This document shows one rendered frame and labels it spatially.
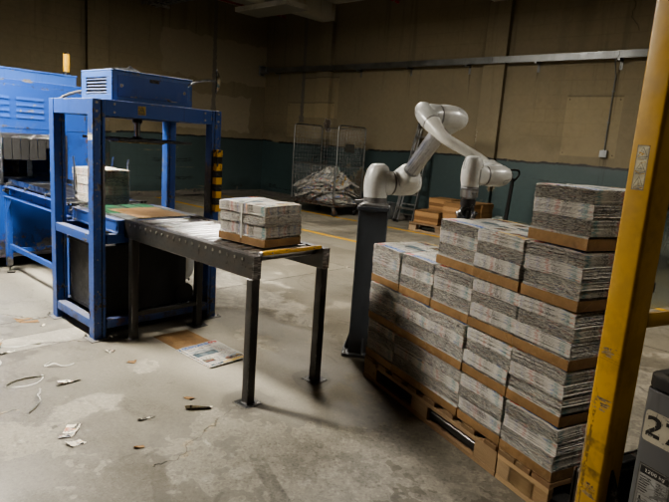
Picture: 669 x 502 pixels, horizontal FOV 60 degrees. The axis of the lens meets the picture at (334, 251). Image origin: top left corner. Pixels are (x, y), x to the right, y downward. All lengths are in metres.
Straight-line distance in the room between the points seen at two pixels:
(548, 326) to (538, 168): 7.69
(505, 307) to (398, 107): 9.20
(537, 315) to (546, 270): 0.19
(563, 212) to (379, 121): 9.61
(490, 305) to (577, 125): 7.36
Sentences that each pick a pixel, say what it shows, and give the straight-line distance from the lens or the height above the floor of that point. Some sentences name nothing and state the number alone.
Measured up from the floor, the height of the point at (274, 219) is 0.96.
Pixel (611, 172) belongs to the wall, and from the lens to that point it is 9.59.
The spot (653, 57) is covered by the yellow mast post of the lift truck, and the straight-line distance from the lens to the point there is 1.95.
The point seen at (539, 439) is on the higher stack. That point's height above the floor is 0.28.
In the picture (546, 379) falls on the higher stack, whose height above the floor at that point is 0.54.
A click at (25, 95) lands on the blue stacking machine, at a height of 1.61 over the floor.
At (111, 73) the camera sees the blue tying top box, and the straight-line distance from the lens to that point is 4.08.
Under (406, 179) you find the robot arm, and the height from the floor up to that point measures 1.19.
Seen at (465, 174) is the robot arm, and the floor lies 1.28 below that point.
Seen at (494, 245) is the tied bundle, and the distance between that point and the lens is 2.59.
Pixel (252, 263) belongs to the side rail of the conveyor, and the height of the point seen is 0.76.
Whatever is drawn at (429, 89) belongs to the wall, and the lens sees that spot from 11.16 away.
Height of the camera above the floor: 1.39
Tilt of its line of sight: 11 degrees down
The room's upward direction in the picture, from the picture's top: 4 degrees clockwise
